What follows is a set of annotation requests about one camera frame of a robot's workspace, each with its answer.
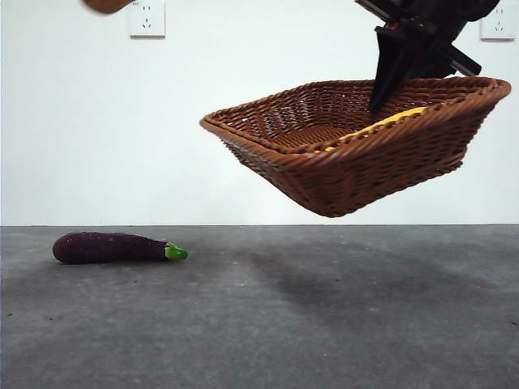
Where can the brown potato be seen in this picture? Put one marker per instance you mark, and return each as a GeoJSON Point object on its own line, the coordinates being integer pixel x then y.
{"type": "Point", "coordinates": [105, 5]}

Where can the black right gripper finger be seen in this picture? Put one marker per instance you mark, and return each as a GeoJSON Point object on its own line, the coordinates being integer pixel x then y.
{"type": "Point", "coordinates": [391, 61]}
{"type": "Point", "coordinates": [431, 61]}

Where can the brown wicker basket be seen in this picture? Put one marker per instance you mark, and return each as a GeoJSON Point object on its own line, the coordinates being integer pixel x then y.
{"type": "Point", "coordinates": [365, 174]}

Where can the yellow corn cob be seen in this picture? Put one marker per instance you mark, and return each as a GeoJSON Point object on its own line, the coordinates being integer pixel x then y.
{"type": "Point", "coordinates": [395, 118]}

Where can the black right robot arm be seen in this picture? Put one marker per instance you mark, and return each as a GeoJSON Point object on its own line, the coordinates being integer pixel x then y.
{"type": "Point", "coordinates": [458, 14]}

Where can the purple eggplant with green stem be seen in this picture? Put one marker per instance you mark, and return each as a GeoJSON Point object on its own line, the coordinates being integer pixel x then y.
{"type": "Point", "coordinates": [109, 248]}

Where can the white wall socket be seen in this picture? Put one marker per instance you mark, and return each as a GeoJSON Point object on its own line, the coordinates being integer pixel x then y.
{"type": "Point", "coordinates": [494, 28]}
{"type": "Point", "coordinates": [147, 20]}

